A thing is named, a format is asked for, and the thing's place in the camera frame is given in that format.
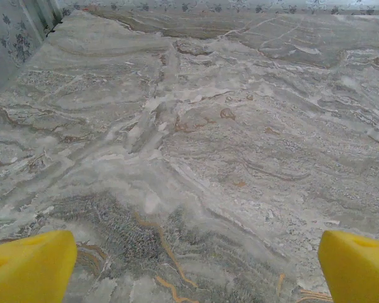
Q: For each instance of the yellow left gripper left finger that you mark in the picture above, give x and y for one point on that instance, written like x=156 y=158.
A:
x=28 y=268

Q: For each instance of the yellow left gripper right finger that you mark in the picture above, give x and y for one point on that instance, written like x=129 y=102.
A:
x=360 y=271

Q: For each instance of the aluminium corner post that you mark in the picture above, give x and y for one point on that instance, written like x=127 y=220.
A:
x=41 y=15

